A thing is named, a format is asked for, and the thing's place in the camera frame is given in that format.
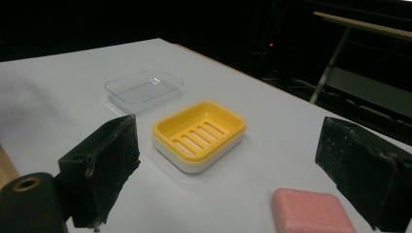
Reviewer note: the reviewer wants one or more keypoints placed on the pink soap bar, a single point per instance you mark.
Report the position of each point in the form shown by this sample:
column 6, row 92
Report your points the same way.
column 309, row 212

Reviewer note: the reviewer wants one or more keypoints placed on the clear plastic soap dish lid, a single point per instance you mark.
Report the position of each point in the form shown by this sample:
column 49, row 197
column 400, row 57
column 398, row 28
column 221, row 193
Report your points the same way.
column 144, row 87

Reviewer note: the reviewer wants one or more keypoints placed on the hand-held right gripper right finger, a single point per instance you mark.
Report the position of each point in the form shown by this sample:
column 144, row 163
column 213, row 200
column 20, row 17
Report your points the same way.
column 362, row 161

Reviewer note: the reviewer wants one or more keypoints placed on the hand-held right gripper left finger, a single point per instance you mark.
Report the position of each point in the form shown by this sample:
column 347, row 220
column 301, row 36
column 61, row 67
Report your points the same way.
column 103, row 155

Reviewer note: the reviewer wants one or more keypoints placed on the metal frame table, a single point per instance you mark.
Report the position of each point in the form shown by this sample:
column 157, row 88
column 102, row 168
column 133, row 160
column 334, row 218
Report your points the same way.
column 362, row 58

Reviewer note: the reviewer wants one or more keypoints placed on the yellow and white soap dish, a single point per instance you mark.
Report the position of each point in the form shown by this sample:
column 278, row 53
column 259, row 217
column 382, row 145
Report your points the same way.
column 197, row 136

